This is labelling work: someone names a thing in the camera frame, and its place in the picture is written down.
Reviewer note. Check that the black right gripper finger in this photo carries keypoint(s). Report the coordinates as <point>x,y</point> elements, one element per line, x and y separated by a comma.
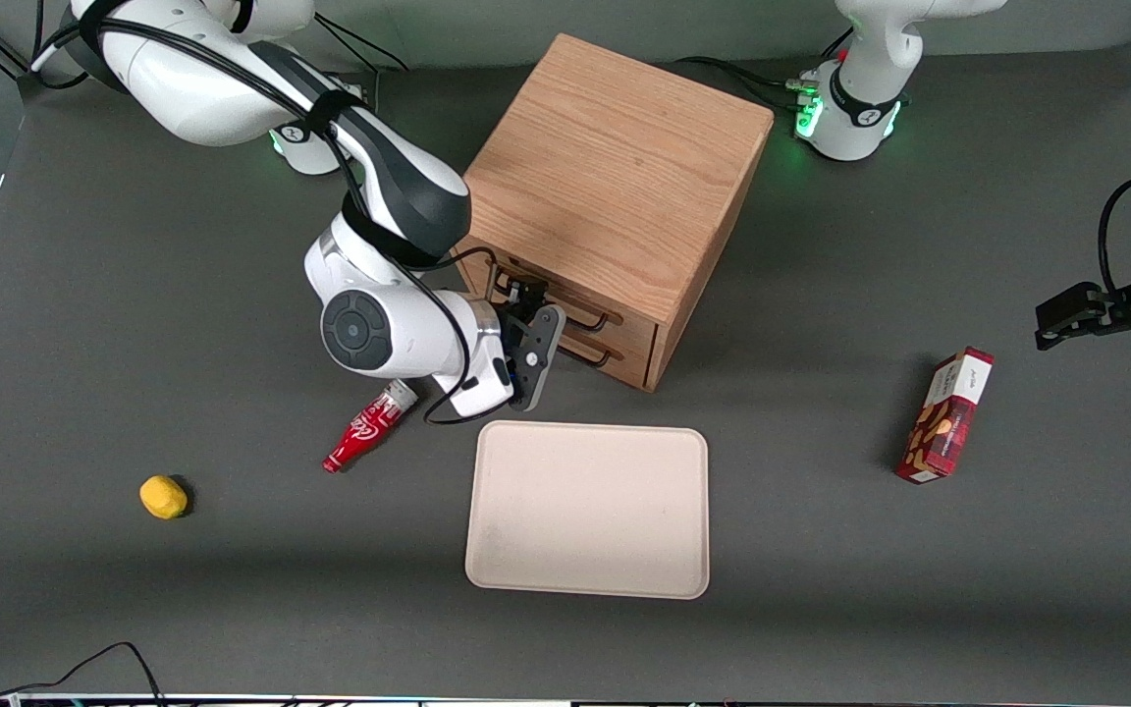
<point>529,293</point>
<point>511,322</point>

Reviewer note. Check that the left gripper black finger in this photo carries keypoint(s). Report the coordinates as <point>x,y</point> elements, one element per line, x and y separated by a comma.
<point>1076,312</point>

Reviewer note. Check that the wooden drawer front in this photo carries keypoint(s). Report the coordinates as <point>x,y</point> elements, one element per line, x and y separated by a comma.
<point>636,332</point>
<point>632,365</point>

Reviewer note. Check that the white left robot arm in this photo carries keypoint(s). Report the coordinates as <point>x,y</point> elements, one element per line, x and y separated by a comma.
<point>865,88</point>

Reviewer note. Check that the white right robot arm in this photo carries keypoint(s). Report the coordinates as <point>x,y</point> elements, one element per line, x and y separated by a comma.
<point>232,88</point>

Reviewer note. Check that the wooden drawer cabinet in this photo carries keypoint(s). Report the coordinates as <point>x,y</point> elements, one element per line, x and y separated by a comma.
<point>615,167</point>

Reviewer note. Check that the red cola bottle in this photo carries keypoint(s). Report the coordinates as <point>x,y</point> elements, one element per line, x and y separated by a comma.
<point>364,437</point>

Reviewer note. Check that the red cookie box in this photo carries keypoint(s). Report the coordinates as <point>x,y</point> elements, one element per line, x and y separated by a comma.
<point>946,416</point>

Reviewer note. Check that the beige plastic tray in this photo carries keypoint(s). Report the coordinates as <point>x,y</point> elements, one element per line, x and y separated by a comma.
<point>587,509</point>

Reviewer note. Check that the yellow lemon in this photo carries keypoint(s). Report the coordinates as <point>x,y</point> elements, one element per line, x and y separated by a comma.
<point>163,497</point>

